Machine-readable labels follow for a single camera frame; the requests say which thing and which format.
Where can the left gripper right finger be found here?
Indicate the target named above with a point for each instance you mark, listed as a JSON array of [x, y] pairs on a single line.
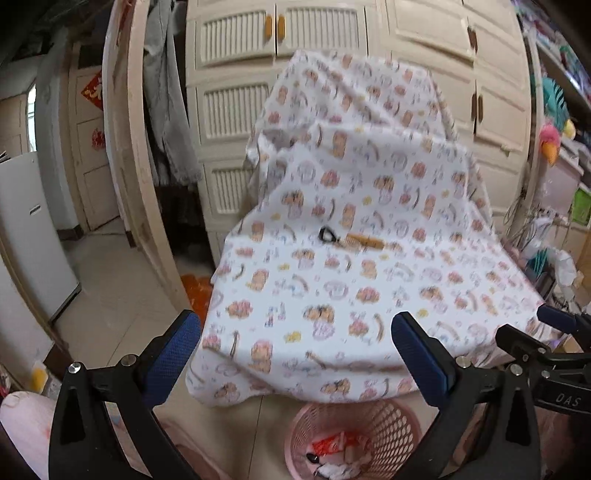
[[507, 444]]

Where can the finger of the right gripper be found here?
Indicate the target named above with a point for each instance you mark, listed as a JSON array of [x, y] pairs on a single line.
[[569, 323]]

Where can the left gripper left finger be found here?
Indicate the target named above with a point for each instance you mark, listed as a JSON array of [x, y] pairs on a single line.
[[83, 443]]

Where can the red snack bag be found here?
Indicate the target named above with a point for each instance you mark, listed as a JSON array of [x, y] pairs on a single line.
[[339, 442]]

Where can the white tissue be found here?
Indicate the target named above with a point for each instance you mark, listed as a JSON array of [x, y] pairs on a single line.
[[337, 468]]

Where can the wooden clothespin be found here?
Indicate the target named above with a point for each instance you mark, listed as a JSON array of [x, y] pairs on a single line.
[[365, 242]]

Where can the pink plastic waste basket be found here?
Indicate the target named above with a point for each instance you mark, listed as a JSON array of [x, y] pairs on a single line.
[[372, 439]]

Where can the black lighter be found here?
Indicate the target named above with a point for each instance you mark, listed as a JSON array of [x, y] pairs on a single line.
[[314, 459]]

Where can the pink plush bird toy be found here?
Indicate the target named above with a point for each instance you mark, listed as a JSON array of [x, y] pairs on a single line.
[[550, 142]]

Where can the orange floor mat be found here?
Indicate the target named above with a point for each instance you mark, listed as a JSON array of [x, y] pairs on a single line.
[[198, 291]]

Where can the white refrigerator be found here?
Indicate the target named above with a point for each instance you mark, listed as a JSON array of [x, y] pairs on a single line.
[[32, 240]]

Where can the bear print sheet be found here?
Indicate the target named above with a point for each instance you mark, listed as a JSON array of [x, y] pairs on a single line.
[[355, 145]]

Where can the hanging grey clothes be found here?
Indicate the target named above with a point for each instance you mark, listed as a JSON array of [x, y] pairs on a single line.
[[173, 159]]

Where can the wooden door frame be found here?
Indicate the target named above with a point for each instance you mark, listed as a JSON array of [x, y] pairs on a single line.
[[127, 146]]

